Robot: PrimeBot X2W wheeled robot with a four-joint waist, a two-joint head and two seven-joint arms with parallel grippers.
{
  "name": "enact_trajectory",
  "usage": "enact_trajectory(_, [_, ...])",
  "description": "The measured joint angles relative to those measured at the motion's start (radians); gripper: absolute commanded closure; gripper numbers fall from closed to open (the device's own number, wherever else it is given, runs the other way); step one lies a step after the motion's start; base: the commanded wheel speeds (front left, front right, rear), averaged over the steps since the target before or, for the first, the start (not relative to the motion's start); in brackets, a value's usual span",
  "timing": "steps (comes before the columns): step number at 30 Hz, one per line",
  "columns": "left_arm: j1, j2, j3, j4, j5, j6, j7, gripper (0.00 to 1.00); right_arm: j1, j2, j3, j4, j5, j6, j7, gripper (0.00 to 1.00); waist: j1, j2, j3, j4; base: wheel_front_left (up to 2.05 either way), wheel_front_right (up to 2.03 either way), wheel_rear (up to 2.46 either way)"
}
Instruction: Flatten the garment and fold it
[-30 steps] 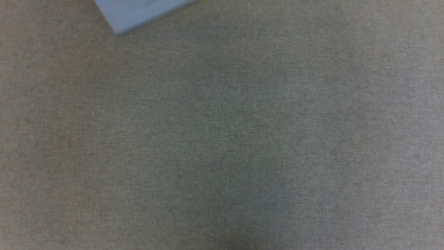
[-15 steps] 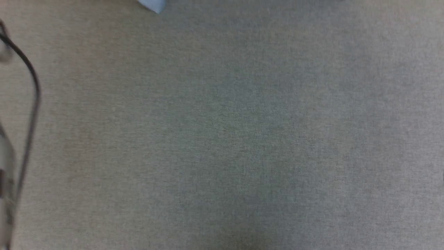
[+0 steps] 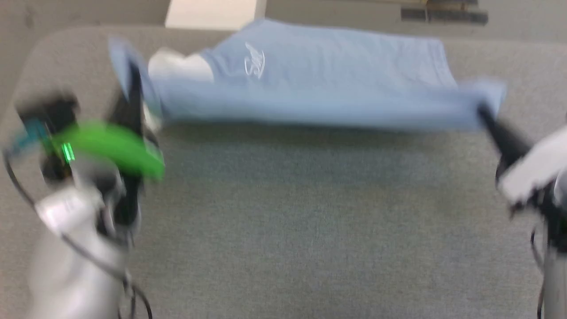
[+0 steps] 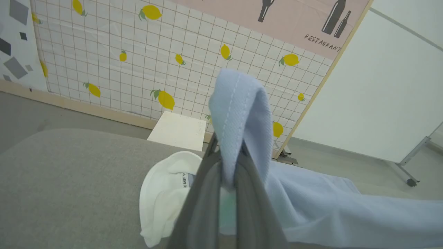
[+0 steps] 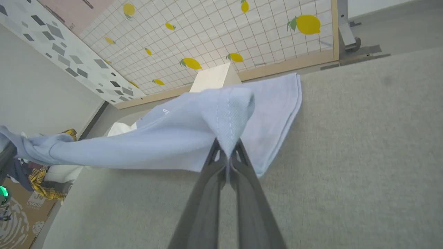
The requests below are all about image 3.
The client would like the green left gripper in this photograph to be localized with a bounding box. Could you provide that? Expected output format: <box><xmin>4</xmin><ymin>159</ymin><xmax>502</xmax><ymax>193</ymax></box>
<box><xmin>42</xmin><ymin>61</ymin><xmax>167</xmax><ymax>183</ymax></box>

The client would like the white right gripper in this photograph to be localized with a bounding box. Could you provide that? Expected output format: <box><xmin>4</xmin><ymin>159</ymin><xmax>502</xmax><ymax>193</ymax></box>
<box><xmin>478</xmin><ymin>104</ymin><xmax>567</xmax><ymax>208</ymax></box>

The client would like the light blue and white shirt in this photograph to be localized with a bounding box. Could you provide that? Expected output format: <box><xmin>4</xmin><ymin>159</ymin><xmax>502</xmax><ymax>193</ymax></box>
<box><xmin>108</xmin><ymin>18</ymin><xmax>508</xmax><ymax>133</ymax></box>

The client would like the white box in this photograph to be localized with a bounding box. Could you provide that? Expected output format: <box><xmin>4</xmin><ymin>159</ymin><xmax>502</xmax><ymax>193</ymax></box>
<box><xmin>164</xmin><ymin>0</ymin><xmax>267</xmax><ymax>30</ymax></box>

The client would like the black floor mat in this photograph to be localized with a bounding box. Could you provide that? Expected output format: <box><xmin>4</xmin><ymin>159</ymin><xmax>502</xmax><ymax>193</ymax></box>
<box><xmin>400</xmin><ymin>7</ymin><xmax>489</xmax><ymax>24</ymax></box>
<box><xmin>425</xmin><ymin>0</ymin><xmax>480</xmax><ymax>8</ymax></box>

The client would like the grey fabric sofa seat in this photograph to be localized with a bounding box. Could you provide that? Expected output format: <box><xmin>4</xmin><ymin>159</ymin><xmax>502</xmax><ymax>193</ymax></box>
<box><xmin>0</xmin><ymin>24</ymin><xmax>567</xmax><ymax>319</ymax></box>

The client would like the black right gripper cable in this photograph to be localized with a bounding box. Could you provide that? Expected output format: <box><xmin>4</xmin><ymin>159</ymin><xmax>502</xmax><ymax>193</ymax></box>
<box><xmin>530</xmin><ymin>228</ymin><xmax>549</xmax><ymax>319</ymax></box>

